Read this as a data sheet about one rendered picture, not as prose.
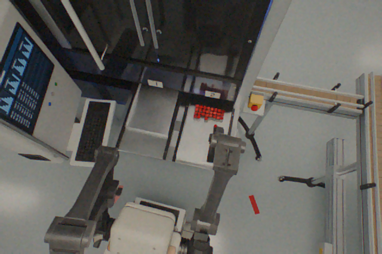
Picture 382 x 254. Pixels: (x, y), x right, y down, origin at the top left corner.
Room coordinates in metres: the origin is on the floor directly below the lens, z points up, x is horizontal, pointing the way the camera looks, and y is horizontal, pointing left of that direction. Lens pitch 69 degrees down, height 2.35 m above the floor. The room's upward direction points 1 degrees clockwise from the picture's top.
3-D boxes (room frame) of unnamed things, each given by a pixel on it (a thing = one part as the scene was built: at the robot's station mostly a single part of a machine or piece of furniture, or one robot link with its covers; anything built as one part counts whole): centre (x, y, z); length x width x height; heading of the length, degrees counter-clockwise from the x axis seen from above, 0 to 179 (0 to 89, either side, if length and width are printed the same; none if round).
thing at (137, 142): (0.59, 0.07, 0.87); 0.70 x 0.48 x 0.02; 78
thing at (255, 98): (0.69, -0.38, 1.00); 0.08 x 0.07 x 0.07; 168
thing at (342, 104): (0.77, -0.69, 0.92); 0.69 x 0.16 x 0.16; 78
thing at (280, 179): (0.38, -1.03, 0.07); 0.50 x 0.08 x 0.14; 78
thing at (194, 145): (0.52, -0.09, 0.90); 0.34 x 0.26 x 0.04; 168
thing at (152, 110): (0.70, 0.22, 0.90); 0.34 x 0.26 x 0.04; 168
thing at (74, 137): (0.57, 0.65, 0.79); 0.45 x 0.28 x 0.03; 176
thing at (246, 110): (0.73, -0.40, 0.87); 0.14 x 0.13 x 0.02; 168
